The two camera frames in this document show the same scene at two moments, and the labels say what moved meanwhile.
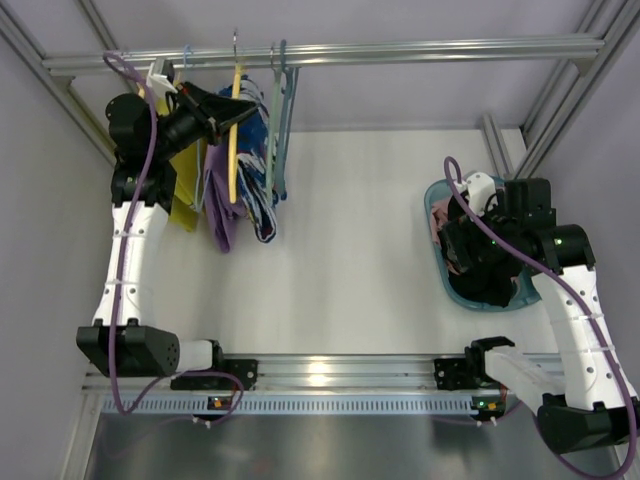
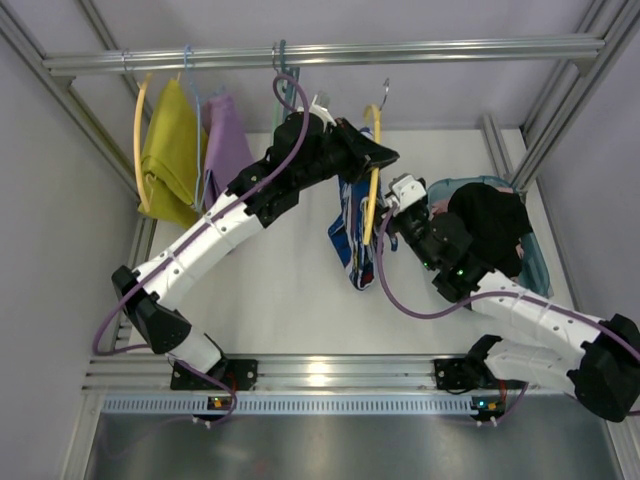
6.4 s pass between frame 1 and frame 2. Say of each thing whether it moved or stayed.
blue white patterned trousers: moved
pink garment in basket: stayed
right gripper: moved
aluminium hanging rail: stayed
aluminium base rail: stayed
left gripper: moved
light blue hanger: stayed
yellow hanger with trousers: moved
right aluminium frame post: stayed
